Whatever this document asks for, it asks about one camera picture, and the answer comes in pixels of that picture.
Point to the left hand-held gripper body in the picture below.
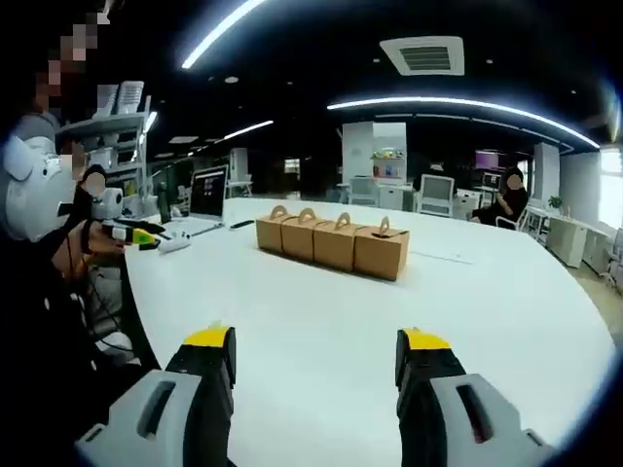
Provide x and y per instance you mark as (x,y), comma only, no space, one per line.
(109,204)

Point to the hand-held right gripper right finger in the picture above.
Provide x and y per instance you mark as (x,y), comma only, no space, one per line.
(467,418)

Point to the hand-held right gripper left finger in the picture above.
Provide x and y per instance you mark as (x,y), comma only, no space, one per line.
(160,418)

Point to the brown paper box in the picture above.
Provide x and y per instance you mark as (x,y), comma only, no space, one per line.
(333,248)
(379,255)
(297,240)
(268,233)

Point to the person's left hand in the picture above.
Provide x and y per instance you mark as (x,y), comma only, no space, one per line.
(99,238)

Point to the dark water bottle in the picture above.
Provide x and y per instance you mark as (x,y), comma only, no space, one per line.
(164,204)

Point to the white remote controller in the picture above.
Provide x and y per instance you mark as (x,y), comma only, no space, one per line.
(174,243)

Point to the white shelf rack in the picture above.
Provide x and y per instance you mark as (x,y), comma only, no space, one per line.
(121,141)

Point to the silver laptop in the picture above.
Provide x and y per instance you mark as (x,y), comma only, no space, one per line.
(209,194)

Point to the white chest-worn device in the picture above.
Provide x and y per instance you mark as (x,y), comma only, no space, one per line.
(34,194)

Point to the ceiling light strip beside rack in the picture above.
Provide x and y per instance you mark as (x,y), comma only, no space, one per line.
(151,120)

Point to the small black flat device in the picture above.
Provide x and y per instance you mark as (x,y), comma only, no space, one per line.
(242,224)

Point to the white storage basket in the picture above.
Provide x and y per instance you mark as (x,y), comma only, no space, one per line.
(130,96)
(107,99)

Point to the person's black buttoned shirt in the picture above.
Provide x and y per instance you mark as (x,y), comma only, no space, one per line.
(48,340)

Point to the short ceiling light strip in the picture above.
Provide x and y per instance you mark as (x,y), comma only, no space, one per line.
(248,130)

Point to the white low cabinet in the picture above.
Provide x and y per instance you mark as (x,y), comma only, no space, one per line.
(574,240)

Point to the white office chair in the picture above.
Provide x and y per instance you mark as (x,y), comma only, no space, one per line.
(436,194)

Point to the white display stand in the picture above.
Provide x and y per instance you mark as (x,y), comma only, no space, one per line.
(357,151)

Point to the small green potted plant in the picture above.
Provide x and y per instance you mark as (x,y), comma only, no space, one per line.
(555,202)

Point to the purple screen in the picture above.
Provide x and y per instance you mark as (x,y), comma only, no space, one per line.
(487,159)

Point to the long curved ceiling light strip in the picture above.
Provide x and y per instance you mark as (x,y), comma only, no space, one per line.
(438,101)

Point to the white ceiling air vent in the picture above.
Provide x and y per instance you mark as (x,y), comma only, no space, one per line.
(422,56)

